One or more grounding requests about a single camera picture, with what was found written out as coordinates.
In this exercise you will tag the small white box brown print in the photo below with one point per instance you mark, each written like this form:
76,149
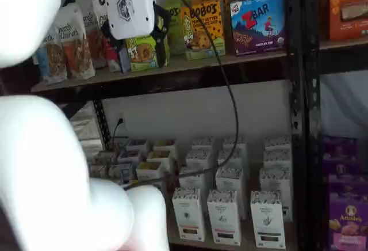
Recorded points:
98,170
105,157

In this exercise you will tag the purely elizabeth bag red label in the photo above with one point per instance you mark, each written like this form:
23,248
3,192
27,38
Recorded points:
113,59

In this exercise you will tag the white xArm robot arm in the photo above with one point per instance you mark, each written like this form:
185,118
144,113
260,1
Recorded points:
43,147

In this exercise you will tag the white box orange strip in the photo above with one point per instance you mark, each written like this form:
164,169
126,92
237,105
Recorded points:
188,216

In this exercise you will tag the dark red sofa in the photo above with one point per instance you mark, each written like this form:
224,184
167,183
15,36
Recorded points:
11,81

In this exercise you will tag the small white box yellow print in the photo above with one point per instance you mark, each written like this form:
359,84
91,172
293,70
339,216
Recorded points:
164,145
149,170
159,156

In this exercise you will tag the purely elizabeth bag orange label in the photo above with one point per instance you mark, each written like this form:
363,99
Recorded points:
76,49
93,38

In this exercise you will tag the black metal shelving frame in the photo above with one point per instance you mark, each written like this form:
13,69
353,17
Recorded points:
312,89
296,89

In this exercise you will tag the tan wooden shelf board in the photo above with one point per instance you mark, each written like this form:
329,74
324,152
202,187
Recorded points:
115,76
345,44

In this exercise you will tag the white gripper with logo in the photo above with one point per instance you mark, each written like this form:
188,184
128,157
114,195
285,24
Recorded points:
129,3

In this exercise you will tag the purely elizabeth bag blue label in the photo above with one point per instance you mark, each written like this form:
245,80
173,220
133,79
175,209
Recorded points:
53,58

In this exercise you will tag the orange snack box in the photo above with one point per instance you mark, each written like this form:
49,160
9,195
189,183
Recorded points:
336,18

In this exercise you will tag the white cracker box patterned top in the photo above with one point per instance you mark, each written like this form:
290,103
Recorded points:
276,157
274,180
230,142
192,180
202,143
199,159
230,179
277,143
238,157

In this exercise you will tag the white box green strip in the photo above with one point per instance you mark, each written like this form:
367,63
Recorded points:
268,222

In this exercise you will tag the white box pink strip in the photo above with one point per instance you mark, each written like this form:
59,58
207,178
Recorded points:
224,219

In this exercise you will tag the purple Annie's box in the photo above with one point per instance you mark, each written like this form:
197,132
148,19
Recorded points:
345,186
348,228
339,146
340,166

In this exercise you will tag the white wall outlet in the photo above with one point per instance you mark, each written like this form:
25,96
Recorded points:
121,115

